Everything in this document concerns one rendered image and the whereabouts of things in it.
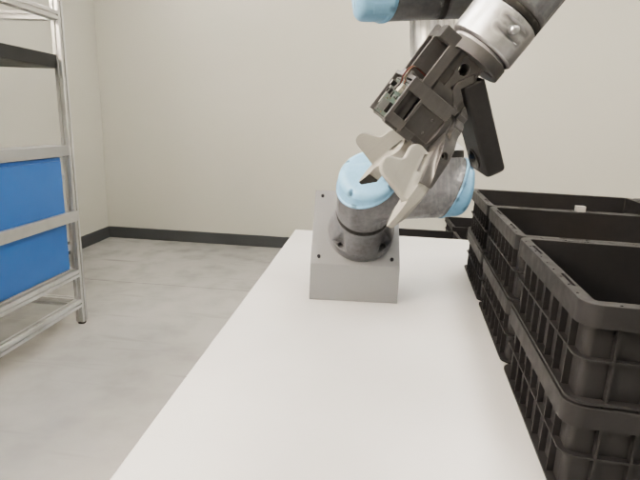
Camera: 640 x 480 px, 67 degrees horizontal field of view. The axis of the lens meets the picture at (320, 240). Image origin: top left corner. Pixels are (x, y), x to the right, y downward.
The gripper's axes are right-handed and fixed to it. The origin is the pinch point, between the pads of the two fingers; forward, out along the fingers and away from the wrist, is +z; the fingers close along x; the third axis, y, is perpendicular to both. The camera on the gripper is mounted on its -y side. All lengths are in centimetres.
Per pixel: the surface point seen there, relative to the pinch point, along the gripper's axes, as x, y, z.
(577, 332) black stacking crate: 14.7, -20.6, -3.6
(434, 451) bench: 11.9, -21.6, 19.0
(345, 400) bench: 0.0, -15.3, 25.8
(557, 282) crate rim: 8.9, -19.4, -6.2
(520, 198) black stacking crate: -62, -58, -14
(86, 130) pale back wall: -366, 85, 144
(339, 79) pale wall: -351, -58, -11
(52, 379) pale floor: -120, 14, 157
